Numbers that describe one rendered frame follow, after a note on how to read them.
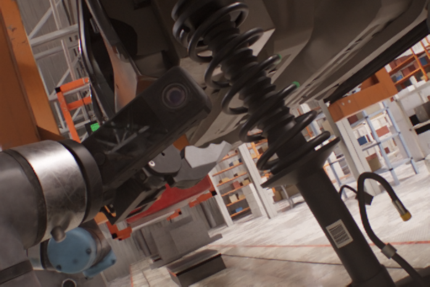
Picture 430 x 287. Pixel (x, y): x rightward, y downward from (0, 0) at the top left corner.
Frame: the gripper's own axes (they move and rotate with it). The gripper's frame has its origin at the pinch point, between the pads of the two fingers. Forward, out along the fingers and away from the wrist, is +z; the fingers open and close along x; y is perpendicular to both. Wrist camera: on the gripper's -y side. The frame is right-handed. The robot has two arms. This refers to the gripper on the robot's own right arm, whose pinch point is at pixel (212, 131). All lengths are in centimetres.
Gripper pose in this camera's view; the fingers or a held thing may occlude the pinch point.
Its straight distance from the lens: 50.6
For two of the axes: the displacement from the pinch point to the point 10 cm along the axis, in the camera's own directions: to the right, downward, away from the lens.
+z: 5.3, -1.6, 8.3
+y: -6.0, 6.2, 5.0
